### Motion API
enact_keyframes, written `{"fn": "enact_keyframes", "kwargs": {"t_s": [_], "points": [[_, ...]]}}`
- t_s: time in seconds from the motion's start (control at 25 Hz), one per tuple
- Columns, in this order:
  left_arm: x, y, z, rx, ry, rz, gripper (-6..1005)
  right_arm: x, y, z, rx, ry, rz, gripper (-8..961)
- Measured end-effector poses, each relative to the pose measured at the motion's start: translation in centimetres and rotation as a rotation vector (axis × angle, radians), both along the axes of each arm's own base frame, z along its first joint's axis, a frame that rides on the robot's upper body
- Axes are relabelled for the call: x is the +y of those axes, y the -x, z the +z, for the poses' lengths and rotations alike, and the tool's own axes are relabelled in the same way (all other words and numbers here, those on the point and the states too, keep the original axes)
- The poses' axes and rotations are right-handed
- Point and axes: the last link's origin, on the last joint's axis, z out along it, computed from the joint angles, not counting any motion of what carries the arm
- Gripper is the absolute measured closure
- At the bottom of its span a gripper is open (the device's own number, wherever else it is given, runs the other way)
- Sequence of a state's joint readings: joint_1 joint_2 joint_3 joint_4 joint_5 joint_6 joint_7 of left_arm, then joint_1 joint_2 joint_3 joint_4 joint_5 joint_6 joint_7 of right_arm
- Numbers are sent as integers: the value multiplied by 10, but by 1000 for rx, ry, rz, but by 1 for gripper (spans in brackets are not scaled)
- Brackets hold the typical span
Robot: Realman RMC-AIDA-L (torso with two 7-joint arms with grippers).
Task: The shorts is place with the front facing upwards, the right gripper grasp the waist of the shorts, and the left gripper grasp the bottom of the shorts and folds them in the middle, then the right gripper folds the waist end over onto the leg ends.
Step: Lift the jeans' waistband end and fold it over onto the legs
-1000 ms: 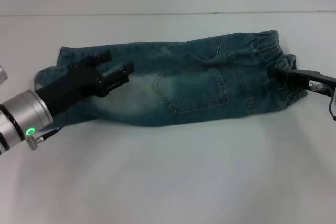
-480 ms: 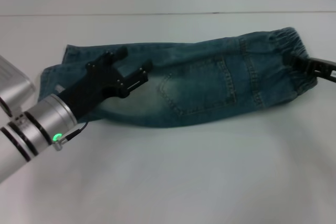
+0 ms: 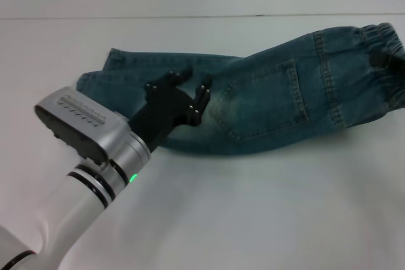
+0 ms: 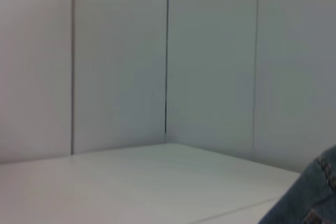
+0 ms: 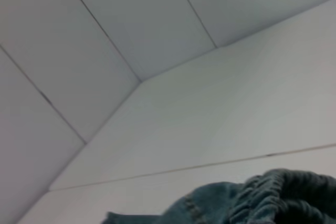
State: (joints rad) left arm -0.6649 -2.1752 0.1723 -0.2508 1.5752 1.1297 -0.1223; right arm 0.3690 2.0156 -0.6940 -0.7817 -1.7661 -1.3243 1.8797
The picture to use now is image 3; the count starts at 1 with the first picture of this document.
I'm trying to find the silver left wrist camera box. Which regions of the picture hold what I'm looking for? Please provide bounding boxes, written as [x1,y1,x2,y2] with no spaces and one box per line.
[34,86,132,168]

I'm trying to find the blue denim shorts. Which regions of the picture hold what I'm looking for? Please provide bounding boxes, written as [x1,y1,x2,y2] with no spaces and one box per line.
[75,22,405,157]

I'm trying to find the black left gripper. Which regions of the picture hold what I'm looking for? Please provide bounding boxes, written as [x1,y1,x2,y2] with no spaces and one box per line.
[128,65,213,153]

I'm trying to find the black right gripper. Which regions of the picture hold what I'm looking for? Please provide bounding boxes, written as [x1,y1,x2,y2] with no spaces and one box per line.
[370,47,405,94]

